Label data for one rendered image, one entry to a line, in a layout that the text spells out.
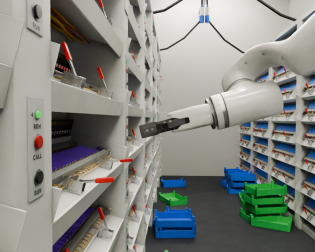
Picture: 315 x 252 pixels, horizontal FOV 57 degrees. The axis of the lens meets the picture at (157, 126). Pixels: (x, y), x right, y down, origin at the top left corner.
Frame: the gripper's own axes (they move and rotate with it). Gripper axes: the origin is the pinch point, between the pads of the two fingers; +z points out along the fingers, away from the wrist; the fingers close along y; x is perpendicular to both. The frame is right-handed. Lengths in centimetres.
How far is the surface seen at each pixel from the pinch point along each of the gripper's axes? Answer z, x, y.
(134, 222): 26, 46, -78
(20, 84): 9.0, -8.9, 39.6
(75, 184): 14.9, 6.3, 16.5
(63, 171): 17.9, 3.7, 13.2
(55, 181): 17.7, 4.7, 18.1
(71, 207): 13.7, 8.8, 23.7
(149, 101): 8, -20, -169
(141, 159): 18, 17, -99
